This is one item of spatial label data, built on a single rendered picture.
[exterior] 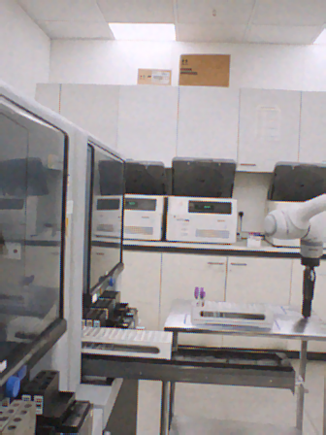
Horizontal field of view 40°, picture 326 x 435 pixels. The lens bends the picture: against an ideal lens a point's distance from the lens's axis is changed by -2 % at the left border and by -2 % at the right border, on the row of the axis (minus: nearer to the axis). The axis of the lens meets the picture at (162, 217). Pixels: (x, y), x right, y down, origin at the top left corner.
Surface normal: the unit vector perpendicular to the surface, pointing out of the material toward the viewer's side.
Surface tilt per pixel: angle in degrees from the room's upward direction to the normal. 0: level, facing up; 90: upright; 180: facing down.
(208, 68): 90
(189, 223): 90
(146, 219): 90
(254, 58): 90
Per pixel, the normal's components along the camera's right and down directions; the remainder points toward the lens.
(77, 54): -0.07, 0.05
